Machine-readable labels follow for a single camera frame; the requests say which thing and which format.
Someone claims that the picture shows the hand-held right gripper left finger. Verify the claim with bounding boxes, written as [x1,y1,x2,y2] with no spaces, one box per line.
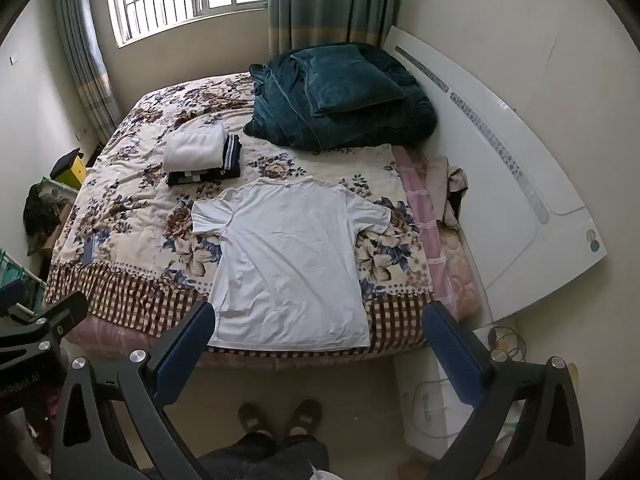
[50,300,217,480]

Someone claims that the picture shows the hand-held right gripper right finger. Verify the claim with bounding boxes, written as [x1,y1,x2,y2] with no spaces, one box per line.
[422,301,587,480]

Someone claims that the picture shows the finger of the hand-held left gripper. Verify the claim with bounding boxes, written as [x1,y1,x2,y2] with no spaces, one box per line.
[0,291,88,361]
[0,280,28,318]

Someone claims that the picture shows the white t-shirt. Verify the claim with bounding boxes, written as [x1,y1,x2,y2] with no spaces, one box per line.
[191,176,392,352]

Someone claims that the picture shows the dark clothes pile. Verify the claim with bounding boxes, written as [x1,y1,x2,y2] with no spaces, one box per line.
[22,182,63,238]

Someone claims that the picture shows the person's left shoe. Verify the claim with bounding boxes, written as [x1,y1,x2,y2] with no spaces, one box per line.
[237,402,273,433]

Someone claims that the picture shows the person's shoe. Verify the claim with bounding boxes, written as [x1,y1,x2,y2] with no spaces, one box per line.
[287,399,322,436]
[237,402,273,433]

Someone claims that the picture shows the floral bed blanket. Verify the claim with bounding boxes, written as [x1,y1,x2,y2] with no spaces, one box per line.
[44,72,435,356]

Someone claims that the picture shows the person's dark trousers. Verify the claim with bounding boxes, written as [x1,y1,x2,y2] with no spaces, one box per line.
[197,430,331,480]

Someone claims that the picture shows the yellow box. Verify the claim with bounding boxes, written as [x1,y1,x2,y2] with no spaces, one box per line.
[55,157,88,188]

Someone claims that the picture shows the person's right shoe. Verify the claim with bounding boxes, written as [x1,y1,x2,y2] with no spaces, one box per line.
[287,399,322,436]

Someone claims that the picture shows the beige crumpled cloth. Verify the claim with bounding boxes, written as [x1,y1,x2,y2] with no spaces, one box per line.
[427,156,469,233]

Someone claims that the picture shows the white bed headboard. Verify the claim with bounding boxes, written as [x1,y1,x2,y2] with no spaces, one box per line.
[382,25,608,323]

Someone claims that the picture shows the folded navy striped garment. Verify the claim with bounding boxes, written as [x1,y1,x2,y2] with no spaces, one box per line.
[166,133,244,187]

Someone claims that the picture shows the folded white garment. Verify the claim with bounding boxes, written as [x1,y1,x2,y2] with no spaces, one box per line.
[163,122,227,172]

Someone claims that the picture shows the grey-green curtain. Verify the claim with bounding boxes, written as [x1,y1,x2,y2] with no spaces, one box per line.
[52,0,123,143]
[267,0,408,58]

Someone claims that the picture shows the teal plush blanket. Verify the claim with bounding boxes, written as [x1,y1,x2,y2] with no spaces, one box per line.
[243,41,439,151]

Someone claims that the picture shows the teal plush pillow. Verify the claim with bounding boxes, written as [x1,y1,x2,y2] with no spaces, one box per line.
[291,45,406,117]

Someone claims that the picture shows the green wire rack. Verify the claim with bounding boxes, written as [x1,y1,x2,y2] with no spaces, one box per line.
[0,247,38,311]

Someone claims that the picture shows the floor cable bundle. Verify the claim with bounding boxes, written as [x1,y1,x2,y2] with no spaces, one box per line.
[487,327,528,361]

